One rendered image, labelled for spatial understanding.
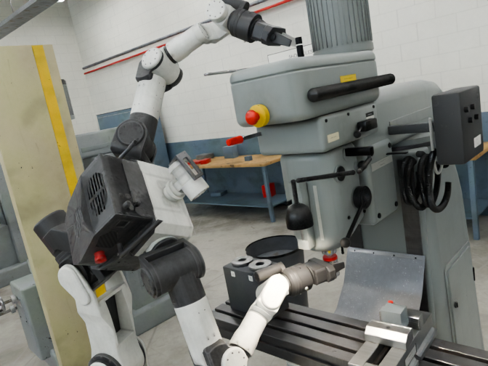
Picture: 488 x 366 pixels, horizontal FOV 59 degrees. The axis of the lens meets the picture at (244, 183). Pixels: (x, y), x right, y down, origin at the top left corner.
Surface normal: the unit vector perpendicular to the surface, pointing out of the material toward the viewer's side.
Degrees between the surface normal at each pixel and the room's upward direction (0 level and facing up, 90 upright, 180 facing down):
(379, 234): 90
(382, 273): 64
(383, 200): 90
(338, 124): 90
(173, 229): 95
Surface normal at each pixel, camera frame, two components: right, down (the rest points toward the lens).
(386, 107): 0.73, 0.00
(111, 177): 0.72, -0.58
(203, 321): 0.58, -0.22
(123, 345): 0.92, 0.00
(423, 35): -0.66, 0.26
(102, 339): -0.37, 0.24
